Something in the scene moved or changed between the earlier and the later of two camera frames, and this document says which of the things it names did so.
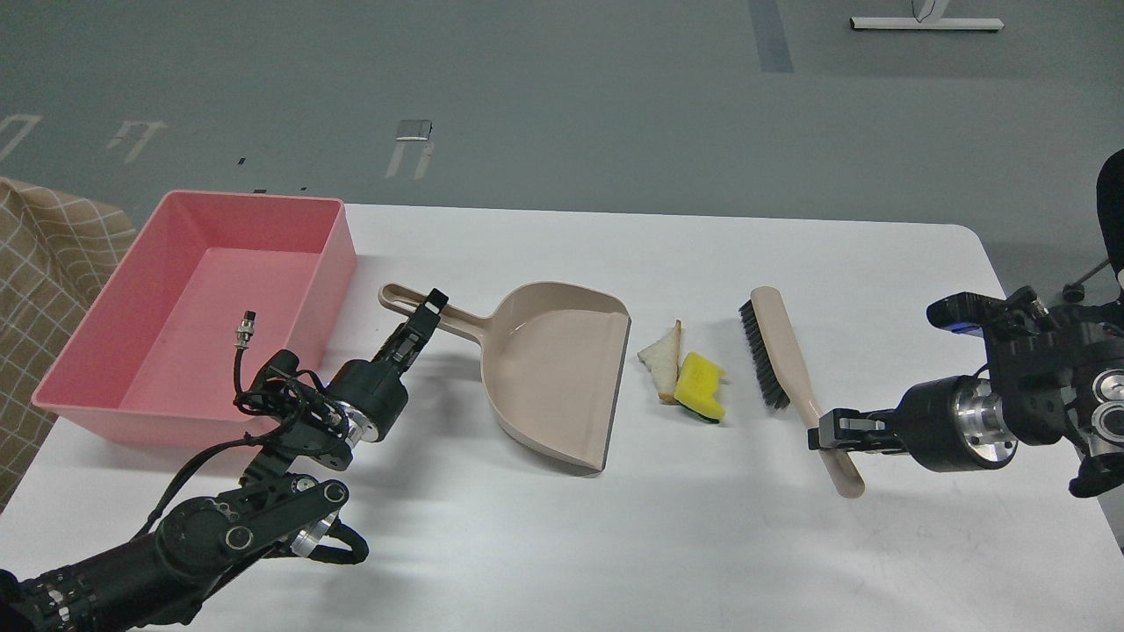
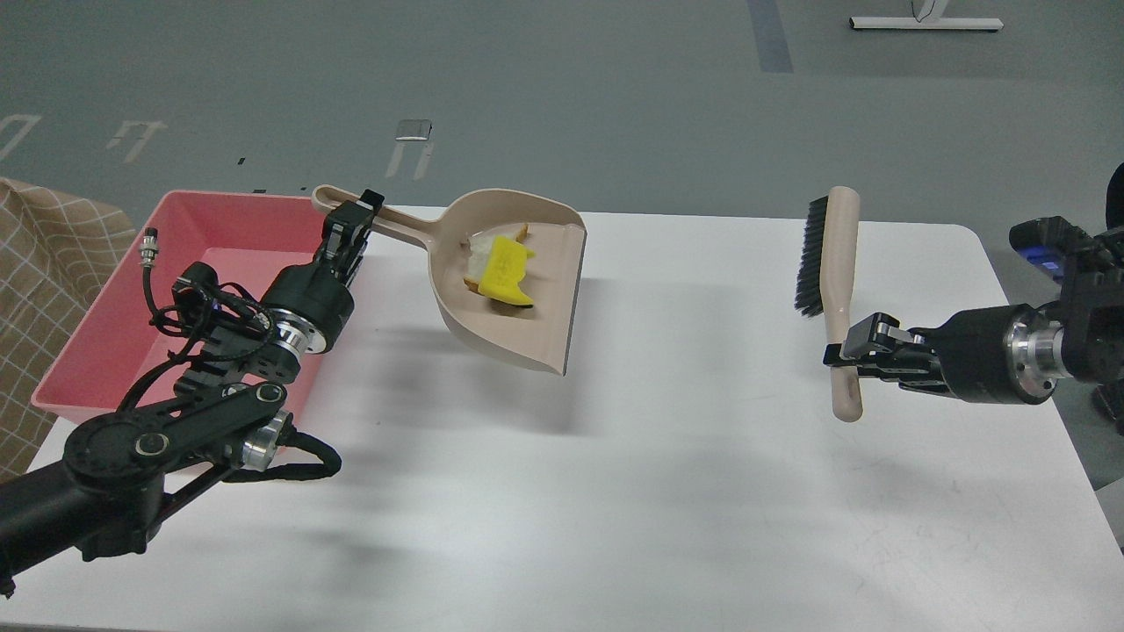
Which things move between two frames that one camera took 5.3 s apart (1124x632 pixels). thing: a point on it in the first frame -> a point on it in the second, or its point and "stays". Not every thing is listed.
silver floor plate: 414,130 stays
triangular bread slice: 662,358 -> 480,248
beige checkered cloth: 61,256 stays
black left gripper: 372,399 -> 311,308
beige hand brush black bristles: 776,390 -> 808,295
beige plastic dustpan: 552,355 -> 541,333
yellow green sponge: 695,389 -> 504,269
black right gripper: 953,424 -> 1013,354
